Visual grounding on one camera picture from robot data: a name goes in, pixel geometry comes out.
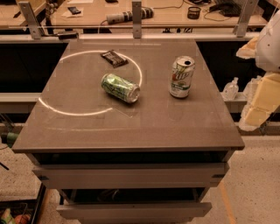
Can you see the centre metal bracket post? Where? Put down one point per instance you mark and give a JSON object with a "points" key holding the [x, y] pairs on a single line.
{"points": [[137, 18]]}

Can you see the upper cabinet drawer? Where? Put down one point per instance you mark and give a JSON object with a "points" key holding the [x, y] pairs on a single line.
{"points": [[129, 176]]}

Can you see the green soda can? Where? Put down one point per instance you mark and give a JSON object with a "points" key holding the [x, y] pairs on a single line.
{"points": [[120, 88]]}

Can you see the dark snack bar wrapper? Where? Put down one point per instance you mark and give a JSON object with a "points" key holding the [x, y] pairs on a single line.
{"points": [[114, 59]]}

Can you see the black phone on desk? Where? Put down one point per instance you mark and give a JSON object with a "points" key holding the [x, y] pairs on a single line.
{"points": [[74, 10]]}

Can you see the grey drawer cabinet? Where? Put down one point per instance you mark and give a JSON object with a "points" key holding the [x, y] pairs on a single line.
{"points": [[75, 122]]}

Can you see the black crate with items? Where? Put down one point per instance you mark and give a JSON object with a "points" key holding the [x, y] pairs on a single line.
{"points": [[29, 207]]}

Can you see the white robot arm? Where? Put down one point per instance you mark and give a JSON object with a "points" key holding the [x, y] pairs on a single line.
{"points": [[268, 46]]}

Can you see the left metal bracket post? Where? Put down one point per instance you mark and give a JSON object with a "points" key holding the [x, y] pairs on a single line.
{"points": [[32, 23]]}

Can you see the lower cabinet drawer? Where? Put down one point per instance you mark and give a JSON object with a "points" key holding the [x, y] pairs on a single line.
{"points": [[135, 213]]}

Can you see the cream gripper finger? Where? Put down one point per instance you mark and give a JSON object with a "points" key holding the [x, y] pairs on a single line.
{"points": [[248, 51], [262, 102]]}

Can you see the black mesh cup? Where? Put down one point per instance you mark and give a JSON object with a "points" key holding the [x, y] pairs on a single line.
{"points": [[193, 12]]}

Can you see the right metal bracket post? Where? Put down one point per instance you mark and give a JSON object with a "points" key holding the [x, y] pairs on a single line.
{"points": [[247, 10]]}

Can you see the metal bracket post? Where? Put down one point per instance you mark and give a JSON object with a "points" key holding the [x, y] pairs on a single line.
{"points": [[32, 23], [247, 10], [137, 18]]}

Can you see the white 7up can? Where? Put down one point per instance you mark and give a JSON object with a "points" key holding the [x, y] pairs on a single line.
{"points": [[181, 76]]}

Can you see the black keyboard on desk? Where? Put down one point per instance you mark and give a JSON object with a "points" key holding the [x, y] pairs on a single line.
{"points": [[227, 8]]}

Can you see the cabinet drawer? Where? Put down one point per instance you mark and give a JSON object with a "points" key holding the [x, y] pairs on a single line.
{"points": [[135, 213], [129, 176]]}

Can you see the clear sanitizer bottle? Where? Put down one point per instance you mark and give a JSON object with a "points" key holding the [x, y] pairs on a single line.
{"points": [[230, 90], [251, 87]]}

